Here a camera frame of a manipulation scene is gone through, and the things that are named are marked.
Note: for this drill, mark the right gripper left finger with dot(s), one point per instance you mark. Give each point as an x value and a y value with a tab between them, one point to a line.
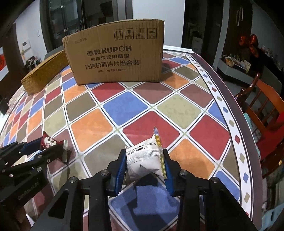
65	212

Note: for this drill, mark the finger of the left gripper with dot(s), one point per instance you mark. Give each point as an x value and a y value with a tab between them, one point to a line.
12	152
43	158

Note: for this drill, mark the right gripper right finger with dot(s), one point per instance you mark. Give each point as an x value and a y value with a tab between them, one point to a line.
222	211

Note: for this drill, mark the dark red snack packet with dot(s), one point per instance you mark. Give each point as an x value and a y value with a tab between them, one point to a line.
47	142

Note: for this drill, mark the white snack bag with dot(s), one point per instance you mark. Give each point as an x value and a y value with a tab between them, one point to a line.
145	158

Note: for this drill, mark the black mug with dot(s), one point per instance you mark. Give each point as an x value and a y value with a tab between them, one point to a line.
3	106

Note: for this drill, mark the woven rattan box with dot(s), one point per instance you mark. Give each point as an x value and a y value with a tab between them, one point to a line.
36	80

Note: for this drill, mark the red fu door poster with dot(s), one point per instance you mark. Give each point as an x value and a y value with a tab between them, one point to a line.
3	65

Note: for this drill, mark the teal cloth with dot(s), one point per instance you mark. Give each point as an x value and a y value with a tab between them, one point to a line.
255	132

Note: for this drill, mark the red garment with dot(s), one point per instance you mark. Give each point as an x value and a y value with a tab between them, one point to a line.
271	137

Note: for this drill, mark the colourful diamond table mat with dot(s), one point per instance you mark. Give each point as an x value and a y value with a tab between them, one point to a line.
199	121

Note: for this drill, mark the white shoe rack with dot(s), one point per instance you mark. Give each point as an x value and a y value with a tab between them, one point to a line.
32	62

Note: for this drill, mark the red wooden chair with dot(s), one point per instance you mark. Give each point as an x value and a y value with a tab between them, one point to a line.
262	103

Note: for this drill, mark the grey chair left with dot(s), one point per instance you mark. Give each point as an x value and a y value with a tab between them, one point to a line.
58	49

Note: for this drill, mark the white low bench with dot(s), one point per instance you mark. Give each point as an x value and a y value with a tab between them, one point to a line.
234	73

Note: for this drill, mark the brown cardboard box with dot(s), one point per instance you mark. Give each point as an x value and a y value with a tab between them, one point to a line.
120	51

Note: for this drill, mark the red foil balloon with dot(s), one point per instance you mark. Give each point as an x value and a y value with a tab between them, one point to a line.
250	42

